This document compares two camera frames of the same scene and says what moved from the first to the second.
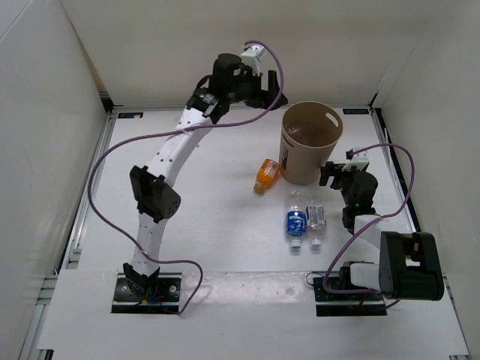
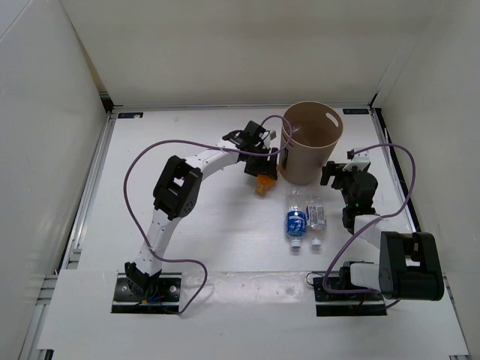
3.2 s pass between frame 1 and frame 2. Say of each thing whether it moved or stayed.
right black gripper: stayed
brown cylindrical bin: stayed
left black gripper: moved
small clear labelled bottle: stayed
